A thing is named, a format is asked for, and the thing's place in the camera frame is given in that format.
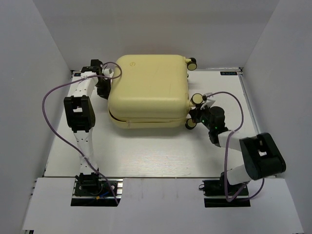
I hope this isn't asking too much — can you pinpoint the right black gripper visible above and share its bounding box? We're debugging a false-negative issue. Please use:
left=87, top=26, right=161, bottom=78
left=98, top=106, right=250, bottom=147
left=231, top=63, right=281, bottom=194
left=190, top=102, right=215, bottom=131

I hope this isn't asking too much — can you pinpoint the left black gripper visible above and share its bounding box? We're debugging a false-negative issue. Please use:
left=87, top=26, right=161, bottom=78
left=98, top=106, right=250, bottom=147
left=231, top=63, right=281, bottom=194
left=95, top=77, right=112, bottom=100

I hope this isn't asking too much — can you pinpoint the yellow suitcase with black lining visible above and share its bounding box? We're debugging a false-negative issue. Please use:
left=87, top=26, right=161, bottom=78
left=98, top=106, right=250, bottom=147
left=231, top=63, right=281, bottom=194
left=108, top=55, right=197, bottom=129

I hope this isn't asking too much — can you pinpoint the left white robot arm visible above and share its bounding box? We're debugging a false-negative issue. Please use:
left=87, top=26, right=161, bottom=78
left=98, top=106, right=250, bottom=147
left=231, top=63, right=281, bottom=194
left=64, top=65, right=110, bottom=195

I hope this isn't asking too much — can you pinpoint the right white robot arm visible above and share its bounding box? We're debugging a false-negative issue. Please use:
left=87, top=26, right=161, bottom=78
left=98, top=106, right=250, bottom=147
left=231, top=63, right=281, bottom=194
left=186, top=106, right=287, bottom=195

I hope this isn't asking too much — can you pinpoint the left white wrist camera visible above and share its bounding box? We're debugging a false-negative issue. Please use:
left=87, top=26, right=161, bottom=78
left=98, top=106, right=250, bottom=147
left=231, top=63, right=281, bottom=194
left=102, top=68, right=114, bottom=78

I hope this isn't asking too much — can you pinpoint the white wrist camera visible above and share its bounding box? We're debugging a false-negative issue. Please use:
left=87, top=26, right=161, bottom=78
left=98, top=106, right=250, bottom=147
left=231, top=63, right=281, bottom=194
left=102, top=68, right=114, bottom=78
left=201, top=93, right=215, bottom=109

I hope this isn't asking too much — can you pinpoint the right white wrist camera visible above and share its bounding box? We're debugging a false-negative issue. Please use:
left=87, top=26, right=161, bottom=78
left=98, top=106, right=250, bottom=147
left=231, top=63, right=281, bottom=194
left=201, top=93, right=215, bottom=109

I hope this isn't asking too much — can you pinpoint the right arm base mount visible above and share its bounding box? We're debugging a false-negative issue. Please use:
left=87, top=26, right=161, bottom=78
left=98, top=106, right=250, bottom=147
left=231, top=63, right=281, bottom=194
left=198, top=180, right=251, bottom=208

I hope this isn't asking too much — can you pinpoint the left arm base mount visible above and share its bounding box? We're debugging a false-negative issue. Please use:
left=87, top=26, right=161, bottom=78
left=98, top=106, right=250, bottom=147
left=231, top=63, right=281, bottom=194
left=70, top=180, right=122, bottom=207

